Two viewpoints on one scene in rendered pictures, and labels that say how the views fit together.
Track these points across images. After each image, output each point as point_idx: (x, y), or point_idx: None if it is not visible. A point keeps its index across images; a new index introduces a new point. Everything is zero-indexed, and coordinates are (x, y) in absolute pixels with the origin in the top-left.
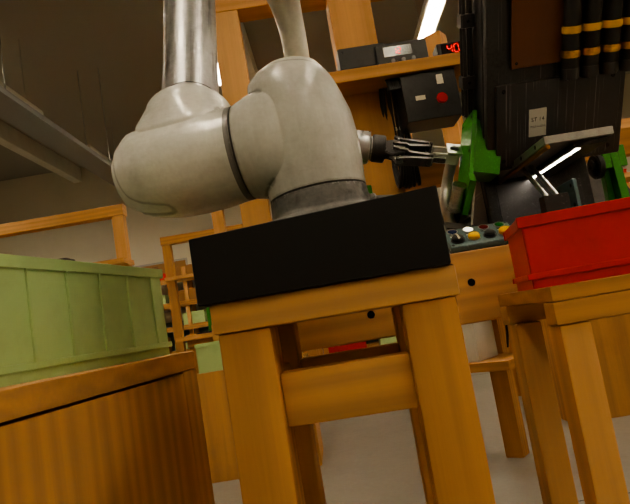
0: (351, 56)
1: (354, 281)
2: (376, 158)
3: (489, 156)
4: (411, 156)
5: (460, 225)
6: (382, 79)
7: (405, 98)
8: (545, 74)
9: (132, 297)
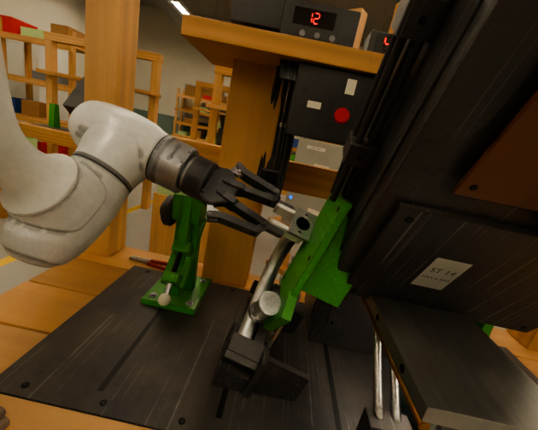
0: (250, 2)
1: None
2: (188, 194)
3: (336, 278)
4: (231, 217)
5: (250, 346)
6: (276, 57)
7: (294, 98)
8: (517, 219)
9: None
